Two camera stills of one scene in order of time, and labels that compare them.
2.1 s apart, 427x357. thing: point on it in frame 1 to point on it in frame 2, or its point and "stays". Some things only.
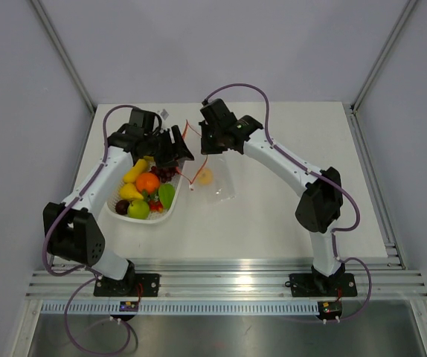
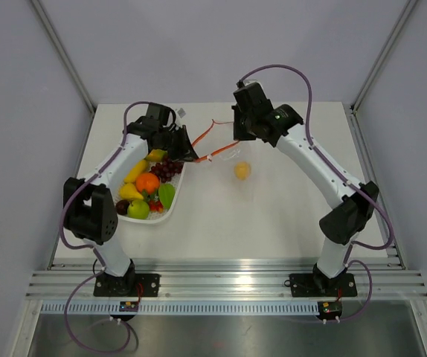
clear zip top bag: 212,179 to 236,171
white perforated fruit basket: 154,218 stays
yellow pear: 129,193 stays
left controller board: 129,306 stays
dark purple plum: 121,207 stays
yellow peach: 205,175 to 242,170
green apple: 138,210 stays
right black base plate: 323,285 stays
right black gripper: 206,148 to 239,134
